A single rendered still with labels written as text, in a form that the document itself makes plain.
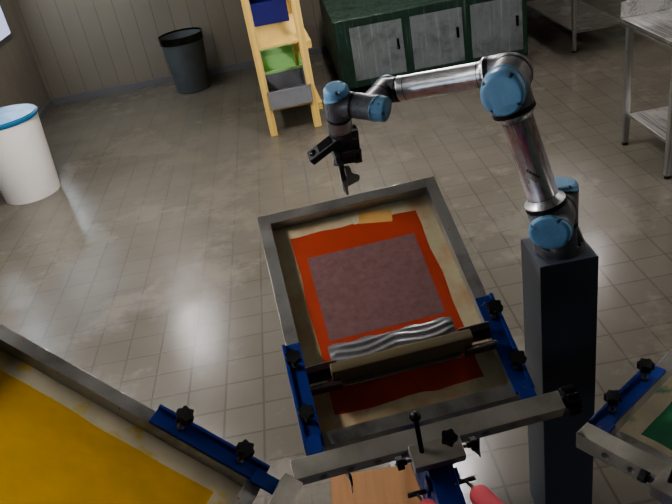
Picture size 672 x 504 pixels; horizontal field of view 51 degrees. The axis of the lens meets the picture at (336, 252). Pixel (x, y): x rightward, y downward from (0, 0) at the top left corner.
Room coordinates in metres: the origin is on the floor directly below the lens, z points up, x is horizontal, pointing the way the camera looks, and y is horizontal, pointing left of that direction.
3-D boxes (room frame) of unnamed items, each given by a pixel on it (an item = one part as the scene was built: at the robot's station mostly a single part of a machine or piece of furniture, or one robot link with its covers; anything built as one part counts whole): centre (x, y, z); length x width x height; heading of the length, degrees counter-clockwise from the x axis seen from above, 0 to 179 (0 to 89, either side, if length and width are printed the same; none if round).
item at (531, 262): (1.85, -0.68, 0.60); 0.18 x 0.18 x 1.20; 0
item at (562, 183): (1.84, -0.68, 1.37); 0.13 x 0.12 x 0.14; 153
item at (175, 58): (8.79, 1.34, 0.34); 0.53 x 0.53 x 0.67
